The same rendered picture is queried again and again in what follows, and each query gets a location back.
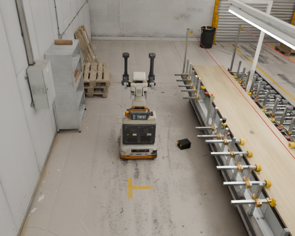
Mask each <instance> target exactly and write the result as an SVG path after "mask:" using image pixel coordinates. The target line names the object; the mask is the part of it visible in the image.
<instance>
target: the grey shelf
mask: <svg viewBox="0 0 295 236"><path fill-rule="evenodd" d="M63 40H72V42H73V44H72V45H69V44H55V43H54V42H53V44H52V45H51V46H50V48H49V49H48V50H47V52H46V53H45V54H44V58H45V59H48V60H50V63H51V69H52V77H53V83H54V88H55V95H56V97H55V99H54V101H53V103H52V104H53V109H54V115H55V120H56V126H57V132H58V133H59V132H60V131H59V129H79V133H81V127H80V126H81V120H82V117H83V113H84V110H86V103H85V93H84V83H83V74H82V64H81V51H80V41H79V39H63ZM75 70H76V71H80V74H79V77H78V79H77V81H76V83H75V78H74V75H75V74H74V71H75ZM75 73H76V72H75Z"/></svg>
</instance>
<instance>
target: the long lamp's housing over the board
mask: <svg viewBox="0 0 295 236"><path fill-rule="evenodd" d="M229 10H231V11H232V12H234V13H236V14H238V15H239V16H241V17H243V18H244V19H246V20H248V21H250V22H251V23H253V24H255V25H257V26H259V27H260V28H262V29H264V30H266V31H267V32H269V33H271V34H273V35H274V36H276V37H278V38H280V39H281V40H283V41H285V42H287V43H288V44H290V45H292V46H293V47H295V36H294V35H293V34H291V33H289V32H287V31H285V30H283V29H281V28H279V27H277V26H275V25H273V24H268V22H267V21H265V20H263V19H261V18H259V17H257V16H255V15H253V14H251V13H249V12H247V11H245V10H243V9H239V7H237V6H230V7H229Z"/></svg>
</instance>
